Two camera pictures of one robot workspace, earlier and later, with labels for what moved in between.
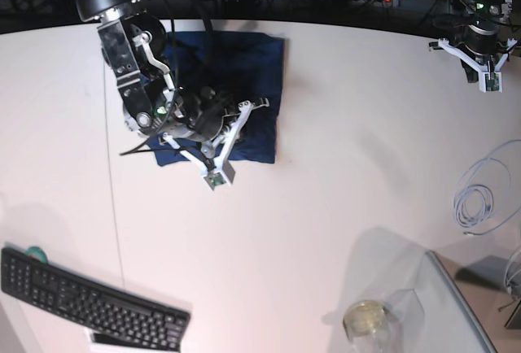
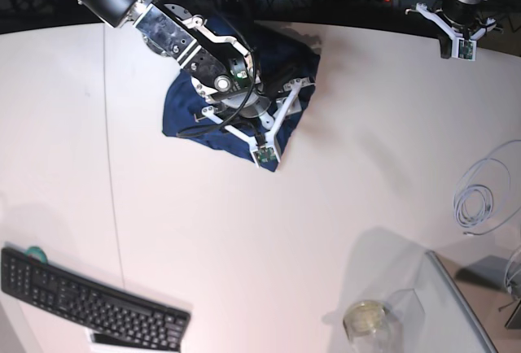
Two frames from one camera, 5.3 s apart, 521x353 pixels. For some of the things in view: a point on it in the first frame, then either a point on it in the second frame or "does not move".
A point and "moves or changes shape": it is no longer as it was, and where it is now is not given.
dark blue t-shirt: [244, 70] moves or changes shape
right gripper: [481, 41] -> [456, 9]
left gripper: [202, 119] -> [252, 105]
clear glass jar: [364, 318] does not move
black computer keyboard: [113, 316] does not move
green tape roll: [36, 252] does not move
